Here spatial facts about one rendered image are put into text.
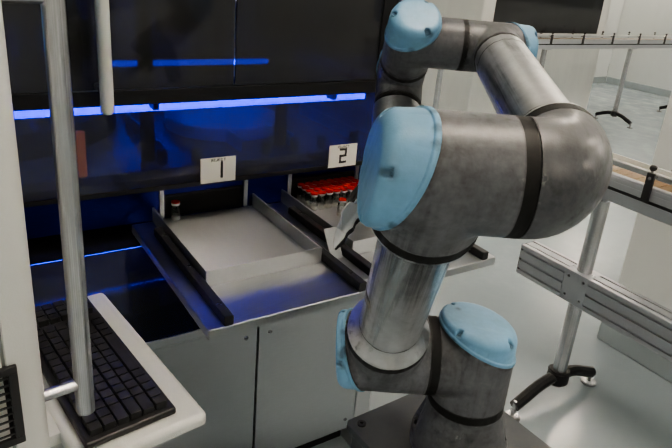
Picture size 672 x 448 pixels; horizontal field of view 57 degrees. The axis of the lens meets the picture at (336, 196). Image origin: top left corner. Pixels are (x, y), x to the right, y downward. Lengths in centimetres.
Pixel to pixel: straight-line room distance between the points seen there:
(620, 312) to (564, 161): 169
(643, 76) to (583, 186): 984
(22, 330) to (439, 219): 52
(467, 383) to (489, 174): 45
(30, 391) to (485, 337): 60
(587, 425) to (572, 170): 202
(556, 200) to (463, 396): 45
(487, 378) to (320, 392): 107
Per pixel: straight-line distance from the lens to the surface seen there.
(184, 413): 106
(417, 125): 54
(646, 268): 285
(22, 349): 86
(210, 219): 151
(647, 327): 220
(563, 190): 56
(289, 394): 188
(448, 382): 92
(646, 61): 1039
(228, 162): 144
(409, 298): 71
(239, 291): 122
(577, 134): 59
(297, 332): 176
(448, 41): 92
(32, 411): 91
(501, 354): 92
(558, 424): 249
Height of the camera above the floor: 149
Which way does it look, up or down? 21 degrees down
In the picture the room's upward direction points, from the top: 5 degrees clockwise
